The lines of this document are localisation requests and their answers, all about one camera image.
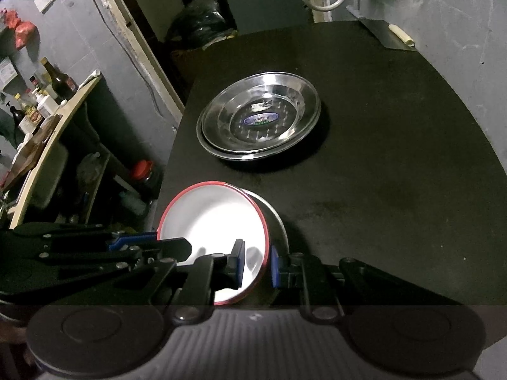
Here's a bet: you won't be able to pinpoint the white enamel bowl red rim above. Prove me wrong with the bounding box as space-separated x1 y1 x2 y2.
157 181 272 306

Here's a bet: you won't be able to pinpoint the red plastic bags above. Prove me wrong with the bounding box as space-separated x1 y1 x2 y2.
0 8 39 51

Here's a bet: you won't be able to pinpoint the grey cabinet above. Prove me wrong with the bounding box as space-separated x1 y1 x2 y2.
221 0 310 35

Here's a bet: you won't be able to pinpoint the cleaver with cream handle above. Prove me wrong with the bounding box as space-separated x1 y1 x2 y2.
346 6 416 51

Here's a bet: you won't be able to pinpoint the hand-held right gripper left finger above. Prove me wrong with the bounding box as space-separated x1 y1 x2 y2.
158 238 246 321

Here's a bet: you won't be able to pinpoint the wooden cutting board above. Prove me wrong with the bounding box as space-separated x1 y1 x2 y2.
0 115 62 188

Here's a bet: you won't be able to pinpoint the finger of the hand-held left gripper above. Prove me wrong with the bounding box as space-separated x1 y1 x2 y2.
115 237 193 282
104 231 160 252

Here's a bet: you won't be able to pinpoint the steel plate with blue sticker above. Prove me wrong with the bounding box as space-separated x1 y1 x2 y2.
200 72 319 155

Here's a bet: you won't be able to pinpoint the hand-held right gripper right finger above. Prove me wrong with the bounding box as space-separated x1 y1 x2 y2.
270 245 464 321

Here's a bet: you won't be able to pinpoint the black plastic bag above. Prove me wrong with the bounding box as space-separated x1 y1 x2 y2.
165 0 238 50

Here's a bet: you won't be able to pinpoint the plain steel plate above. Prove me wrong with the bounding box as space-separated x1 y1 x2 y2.
197 87 321 162

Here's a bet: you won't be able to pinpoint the white jar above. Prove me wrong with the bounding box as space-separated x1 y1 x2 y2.
37 94 59 118

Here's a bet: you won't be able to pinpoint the dark glass sauce bottle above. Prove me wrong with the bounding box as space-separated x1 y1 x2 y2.
41 57 79 104

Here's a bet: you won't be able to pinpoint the jar with red lid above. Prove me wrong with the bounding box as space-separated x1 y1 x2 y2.
132 160 162 199

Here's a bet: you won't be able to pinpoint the small brown bottle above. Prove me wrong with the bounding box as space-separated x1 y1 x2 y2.
10 105 25 136

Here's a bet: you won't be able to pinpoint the wooden counter shelf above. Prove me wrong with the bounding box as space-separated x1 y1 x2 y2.
8 73 115 231

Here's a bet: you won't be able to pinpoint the dirty white door frame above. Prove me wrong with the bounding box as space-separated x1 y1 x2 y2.
94 0 187 116

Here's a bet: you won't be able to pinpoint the thin wall cable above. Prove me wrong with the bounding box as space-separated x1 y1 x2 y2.
73 0 161 116

